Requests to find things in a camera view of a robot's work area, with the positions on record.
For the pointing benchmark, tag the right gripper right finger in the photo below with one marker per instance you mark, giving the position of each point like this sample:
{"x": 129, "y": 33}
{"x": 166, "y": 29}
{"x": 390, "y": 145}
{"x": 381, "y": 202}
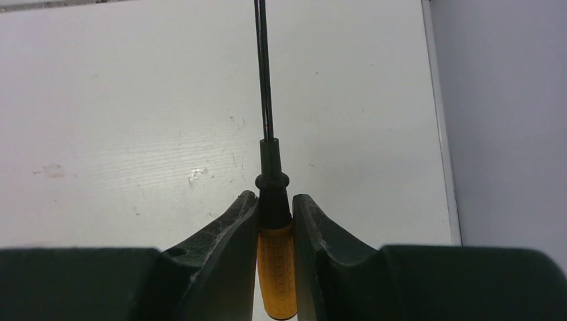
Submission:
{"x": 339, "y": 277}

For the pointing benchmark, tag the orange handled screwdriver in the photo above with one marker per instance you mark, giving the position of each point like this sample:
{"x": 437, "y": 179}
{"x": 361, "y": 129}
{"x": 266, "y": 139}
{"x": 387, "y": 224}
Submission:
{"x": 275, "y": 247}

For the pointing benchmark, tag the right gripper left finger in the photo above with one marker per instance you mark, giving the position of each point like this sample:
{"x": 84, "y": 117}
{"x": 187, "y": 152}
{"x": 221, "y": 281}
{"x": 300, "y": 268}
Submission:
{"x": 208, "y": 276}

